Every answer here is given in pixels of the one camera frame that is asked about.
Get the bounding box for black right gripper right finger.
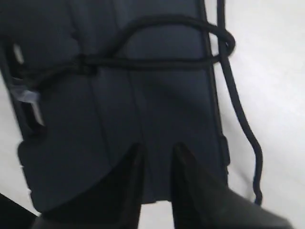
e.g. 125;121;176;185
172;143;293;229

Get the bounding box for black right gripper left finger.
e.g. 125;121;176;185
32;144;145;229

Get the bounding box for black plastic carry case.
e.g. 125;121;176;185
0;0;229;212

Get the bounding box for black braided rope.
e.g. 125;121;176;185
16;0;264;206

